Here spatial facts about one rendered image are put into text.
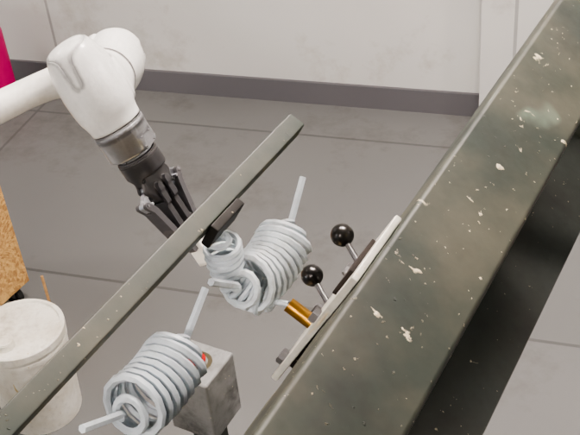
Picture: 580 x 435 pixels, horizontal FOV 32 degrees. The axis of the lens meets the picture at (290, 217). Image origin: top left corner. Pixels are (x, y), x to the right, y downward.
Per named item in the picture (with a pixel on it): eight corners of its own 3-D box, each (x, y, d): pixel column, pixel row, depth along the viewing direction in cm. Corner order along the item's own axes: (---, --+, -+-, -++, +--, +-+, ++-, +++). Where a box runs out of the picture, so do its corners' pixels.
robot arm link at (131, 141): (149, 103, 166) (167, 132, 169) (110, 117, 171) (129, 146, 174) (122, 131, 160) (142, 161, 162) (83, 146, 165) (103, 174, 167)
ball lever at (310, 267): (349, 336, 167) (311, 269, 172) (358, 324, 164) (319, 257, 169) (330, 341, 164) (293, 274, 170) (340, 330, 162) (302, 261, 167)
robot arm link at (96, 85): (138, 121, 159) (151, 92, 171) (84, 37, 153) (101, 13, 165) (82, 150, 162) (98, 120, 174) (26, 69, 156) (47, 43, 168)
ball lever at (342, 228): (381, 298, 158) (340, 230, 163) (392, 285, 155) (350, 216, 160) (362, 304, 156) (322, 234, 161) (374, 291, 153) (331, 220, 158)
